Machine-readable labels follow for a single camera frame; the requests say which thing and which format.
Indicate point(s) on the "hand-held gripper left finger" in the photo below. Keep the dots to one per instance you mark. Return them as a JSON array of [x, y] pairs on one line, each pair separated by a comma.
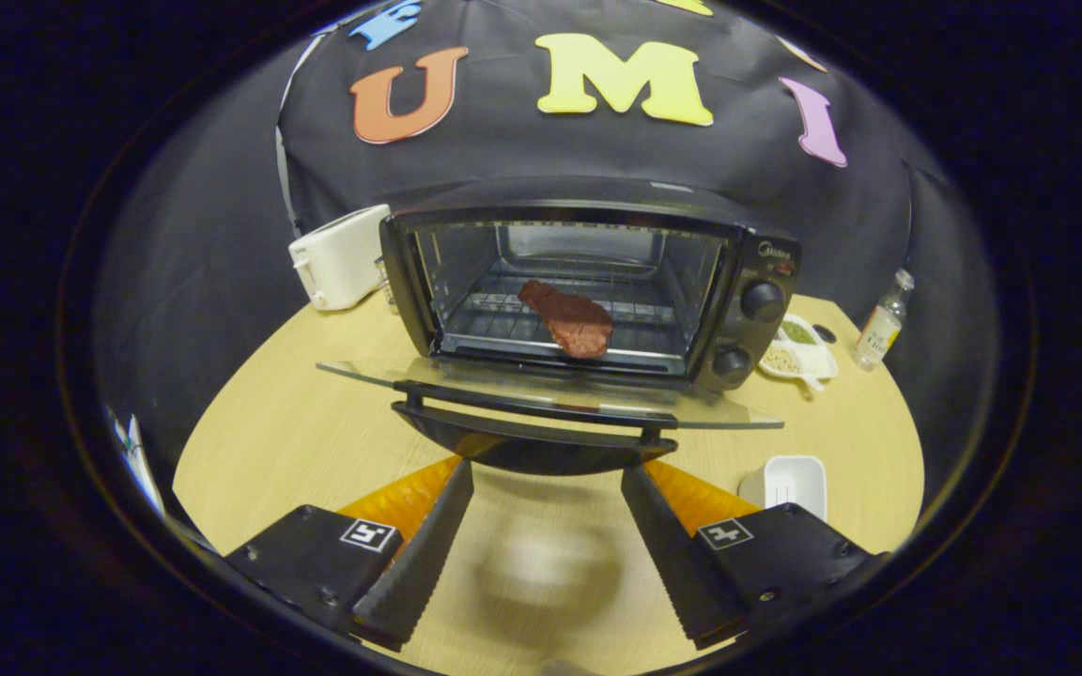
[[419, 563]]

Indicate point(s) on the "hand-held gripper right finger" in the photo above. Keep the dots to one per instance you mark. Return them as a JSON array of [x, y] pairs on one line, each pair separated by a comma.
[[677, 563]]

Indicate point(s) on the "black toaster oven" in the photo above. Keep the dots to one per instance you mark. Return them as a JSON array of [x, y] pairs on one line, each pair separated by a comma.
[[766, 333]]

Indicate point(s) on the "reddish brown meat piece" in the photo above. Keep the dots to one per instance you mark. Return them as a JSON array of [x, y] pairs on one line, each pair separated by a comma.
[[574, 324]]

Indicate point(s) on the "white bread toaster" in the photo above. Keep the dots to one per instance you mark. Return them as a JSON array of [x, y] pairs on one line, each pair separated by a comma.
[[344, 258]]

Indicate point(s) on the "white rectangular dish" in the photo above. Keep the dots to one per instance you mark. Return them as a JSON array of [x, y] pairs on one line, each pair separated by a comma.
[[785, 479]]

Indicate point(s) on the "white divided dish with beans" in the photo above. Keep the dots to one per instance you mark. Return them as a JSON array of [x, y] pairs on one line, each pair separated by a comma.
[[799, 361]]

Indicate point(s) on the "black table grommet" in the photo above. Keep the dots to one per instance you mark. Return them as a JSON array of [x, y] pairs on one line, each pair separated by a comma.
[[825, 333]]

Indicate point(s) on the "clear glass jar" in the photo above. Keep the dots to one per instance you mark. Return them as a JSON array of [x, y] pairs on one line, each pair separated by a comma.
[[384, 282]]

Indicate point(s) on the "clear glass bottle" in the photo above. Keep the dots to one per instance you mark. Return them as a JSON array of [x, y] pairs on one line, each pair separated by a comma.
[[879, 329]]

